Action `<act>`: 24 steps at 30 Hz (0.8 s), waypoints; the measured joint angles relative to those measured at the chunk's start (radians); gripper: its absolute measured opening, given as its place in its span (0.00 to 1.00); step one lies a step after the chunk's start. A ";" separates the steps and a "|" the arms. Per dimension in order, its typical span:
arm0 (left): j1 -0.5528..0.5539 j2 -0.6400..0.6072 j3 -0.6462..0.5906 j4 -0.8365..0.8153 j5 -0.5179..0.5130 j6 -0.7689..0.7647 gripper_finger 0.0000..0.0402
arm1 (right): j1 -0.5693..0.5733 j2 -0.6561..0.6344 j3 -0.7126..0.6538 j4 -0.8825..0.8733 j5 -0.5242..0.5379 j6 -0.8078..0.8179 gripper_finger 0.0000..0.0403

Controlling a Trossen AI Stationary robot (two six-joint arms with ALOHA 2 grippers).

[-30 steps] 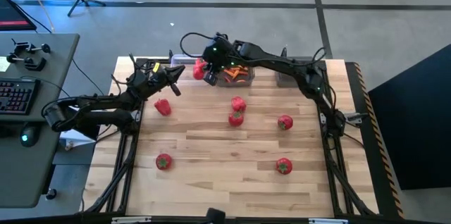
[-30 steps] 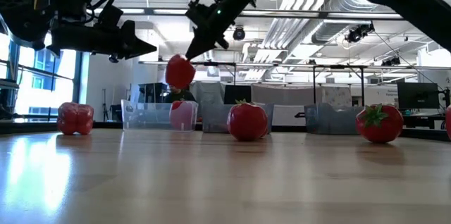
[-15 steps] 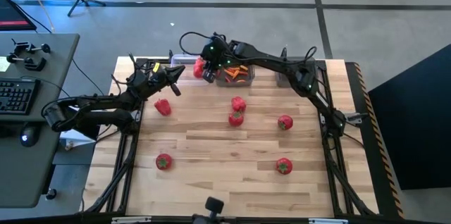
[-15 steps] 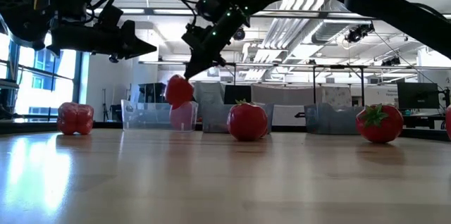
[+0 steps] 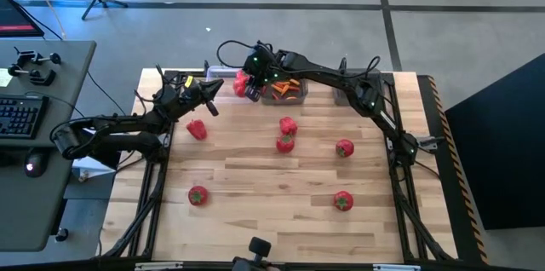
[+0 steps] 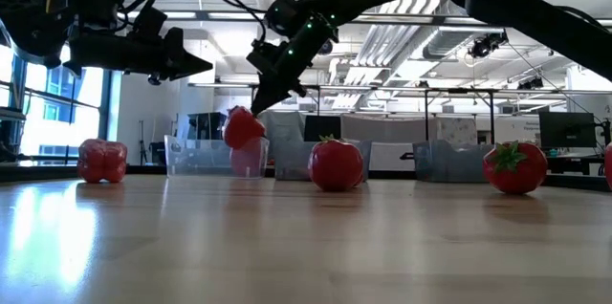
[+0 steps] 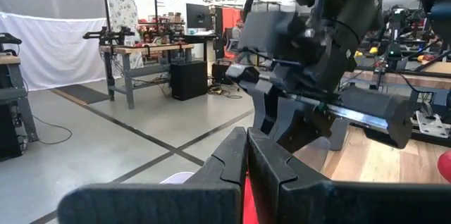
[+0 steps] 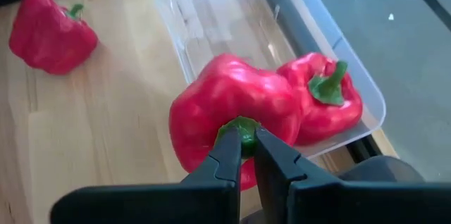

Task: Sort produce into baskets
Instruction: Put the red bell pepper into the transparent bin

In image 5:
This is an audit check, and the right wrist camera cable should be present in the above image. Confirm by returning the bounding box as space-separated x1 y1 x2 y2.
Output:
215 39 256 70

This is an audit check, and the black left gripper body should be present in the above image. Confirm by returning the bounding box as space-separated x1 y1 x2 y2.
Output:
172 78 209 112

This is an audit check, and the crinkled red bell pepper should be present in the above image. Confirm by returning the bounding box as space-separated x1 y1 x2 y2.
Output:
186 118 209 141

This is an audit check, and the black computer mouse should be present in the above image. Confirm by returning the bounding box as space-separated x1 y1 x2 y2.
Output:
23 151 48 178

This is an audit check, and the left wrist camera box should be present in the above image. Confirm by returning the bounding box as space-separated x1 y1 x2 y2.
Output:
152 86 179 110

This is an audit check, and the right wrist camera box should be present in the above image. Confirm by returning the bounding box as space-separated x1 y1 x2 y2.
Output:
243 44 274 77

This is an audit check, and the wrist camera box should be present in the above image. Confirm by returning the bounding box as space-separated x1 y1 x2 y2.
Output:
243 44 274 77
152 86 179 110

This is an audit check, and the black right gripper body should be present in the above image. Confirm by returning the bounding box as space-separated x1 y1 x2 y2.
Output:
245 70 278 89

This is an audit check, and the grey desk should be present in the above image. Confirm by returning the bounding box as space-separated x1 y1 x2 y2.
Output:
0 39 97 253

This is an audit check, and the clear plastic bin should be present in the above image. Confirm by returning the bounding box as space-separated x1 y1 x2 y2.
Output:
206 65 256 106

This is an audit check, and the black table-level camera mount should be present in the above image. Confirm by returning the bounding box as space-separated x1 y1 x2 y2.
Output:
232 236 282 271

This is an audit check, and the black desk clamp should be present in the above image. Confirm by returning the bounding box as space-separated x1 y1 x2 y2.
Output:
14 47 62 67
7 65 56 87

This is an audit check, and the white box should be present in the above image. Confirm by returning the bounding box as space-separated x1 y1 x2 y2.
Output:
70 155 116 178

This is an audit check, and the dark laptop screen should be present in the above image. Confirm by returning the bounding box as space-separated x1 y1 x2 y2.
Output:
0 0 45 38

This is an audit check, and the grey translucent plastic bin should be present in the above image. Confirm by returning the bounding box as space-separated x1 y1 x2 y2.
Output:
333 68 384 107
260 75 309 107

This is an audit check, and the dark blue panel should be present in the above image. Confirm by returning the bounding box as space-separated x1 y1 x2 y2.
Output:
445 52 545 232

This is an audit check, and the red tomato green calyx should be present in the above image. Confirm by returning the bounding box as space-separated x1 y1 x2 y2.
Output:
187 185 209 207
335 138 355 159
333 190 354 212
275 134 295 154

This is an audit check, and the white metal bracket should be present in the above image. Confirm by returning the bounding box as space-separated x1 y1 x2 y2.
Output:
134 261 184 271
372 263 422 271

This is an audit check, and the black keyboard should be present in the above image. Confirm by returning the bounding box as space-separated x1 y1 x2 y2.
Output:
0 94 49 140

